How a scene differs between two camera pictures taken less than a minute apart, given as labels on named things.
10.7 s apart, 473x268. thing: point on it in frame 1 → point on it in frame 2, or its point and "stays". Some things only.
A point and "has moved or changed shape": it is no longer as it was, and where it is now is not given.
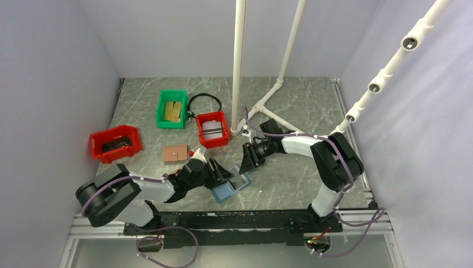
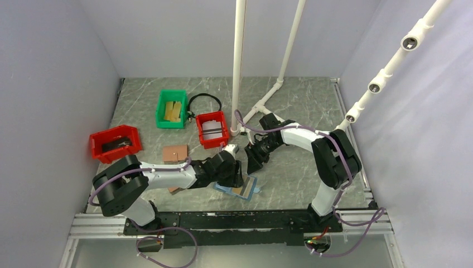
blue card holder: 226,190 has moved or changed shape
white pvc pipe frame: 260,107 stays
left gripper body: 206,178 → 231,177
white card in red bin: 212,129 stays
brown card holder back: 175,153 stays
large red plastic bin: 113,144 stays
